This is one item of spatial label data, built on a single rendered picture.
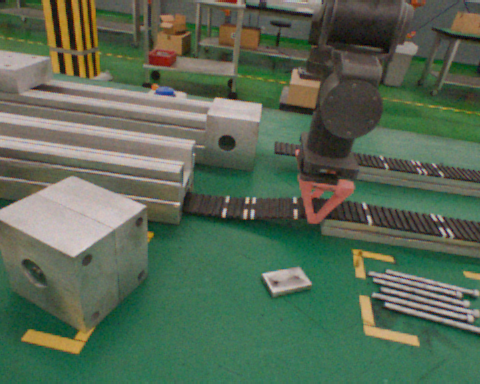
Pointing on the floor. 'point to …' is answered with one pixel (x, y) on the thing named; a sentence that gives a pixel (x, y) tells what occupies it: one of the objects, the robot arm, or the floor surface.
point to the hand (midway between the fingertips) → (312, 207)
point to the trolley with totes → (163, 59)
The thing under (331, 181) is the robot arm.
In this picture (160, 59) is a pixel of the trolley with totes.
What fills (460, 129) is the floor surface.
